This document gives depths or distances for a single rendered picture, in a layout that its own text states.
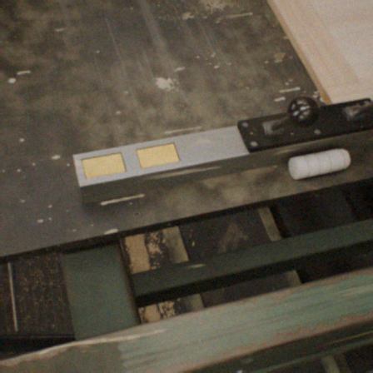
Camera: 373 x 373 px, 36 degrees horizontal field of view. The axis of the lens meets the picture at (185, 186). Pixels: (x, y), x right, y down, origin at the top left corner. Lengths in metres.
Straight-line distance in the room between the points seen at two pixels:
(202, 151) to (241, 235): 2.09
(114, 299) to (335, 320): 0.26
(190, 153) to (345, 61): 0.33
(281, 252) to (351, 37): 0.39
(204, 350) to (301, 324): 0.11
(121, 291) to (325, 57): 0.48
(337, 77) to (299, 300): 0.39
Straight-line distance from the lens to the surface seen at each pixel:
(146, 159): 0.72
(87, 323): 0.70
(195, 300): 1.85
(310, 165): 0.77
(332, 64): 0.92
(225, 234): 2.89
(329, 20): 1.01
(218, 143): 0.75
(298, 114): 0.65
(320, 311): 0.64
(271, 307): 0.63
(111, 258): 0.73
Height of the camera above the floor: 2.03
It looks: 40 degrees down
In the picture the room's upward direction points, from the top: 78 degrees counter-clockwise
